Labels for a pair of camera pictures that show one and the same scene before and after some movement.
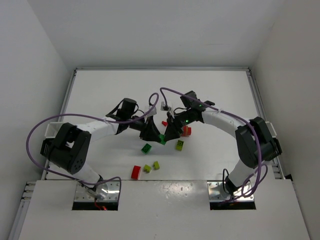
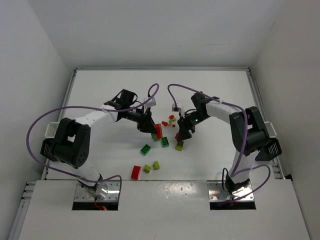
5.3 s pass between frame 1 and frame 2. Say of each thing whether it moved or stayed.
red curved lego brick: stayed
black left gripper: moved
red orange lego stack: moved
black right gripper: moved
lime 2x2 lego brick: stayed
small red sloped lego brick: stayed
